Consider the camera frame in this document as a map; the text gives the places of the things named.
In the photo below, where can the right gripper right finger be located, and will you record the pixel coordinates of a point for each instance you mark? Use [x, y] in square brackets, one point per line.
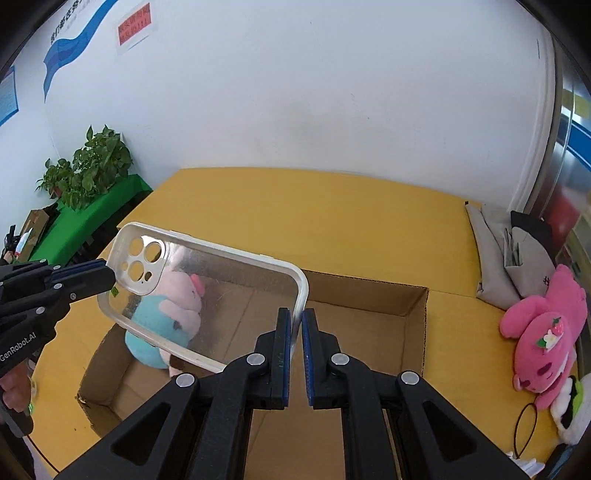
[395, 426]

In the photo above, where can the small potted plant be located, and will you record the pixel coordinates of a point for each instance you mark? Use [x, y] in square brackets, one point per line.
[55, 178]

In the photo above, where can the green covered table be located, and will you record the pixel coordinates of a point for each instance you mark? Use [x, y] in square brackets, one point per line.
[79, 235]

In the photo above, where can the pink strawberry plush toy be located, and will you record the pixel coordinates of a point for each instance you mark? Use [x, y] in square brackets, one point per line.
[546, 329]

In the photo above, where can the potted green plant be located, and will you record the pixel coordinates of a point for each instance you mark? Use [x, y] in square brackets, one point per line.
[94, 168]

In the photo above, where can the clear white phone case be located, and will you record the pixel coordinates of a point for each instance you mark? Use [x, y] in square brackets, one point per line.
[243, 292]

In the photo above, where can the person's left hand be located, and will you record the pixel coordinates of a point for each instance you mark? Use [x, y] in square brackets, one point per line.
[17, 388]

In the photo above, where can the blue pink plush toy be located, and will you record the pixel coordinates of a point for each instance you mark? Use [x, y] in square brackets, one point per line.
[172, 311]

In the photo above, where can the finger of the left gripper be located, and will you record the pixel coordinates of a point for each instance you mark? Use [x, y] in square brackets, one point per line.
[88, 284]
[71, 270]

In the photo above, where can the brown box on green table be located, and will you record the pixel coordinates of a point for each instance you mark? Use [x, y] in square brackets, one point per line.
[31, 233]

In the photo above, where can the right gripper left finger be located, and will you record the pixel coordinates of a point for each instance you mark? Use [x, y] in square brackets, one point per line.
[196, 428]

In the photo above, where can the grey cloth bag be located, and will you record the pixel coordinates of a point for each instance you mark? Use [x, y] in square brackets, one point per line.
[513, 250]

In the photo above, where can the red wall sign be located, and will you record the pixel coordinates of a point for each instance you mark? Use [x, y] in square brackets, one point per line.
[135, 27]

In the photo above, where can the blue wall poster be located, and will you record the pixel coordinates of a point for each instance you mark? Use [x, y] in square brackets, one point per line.
[8, 96]

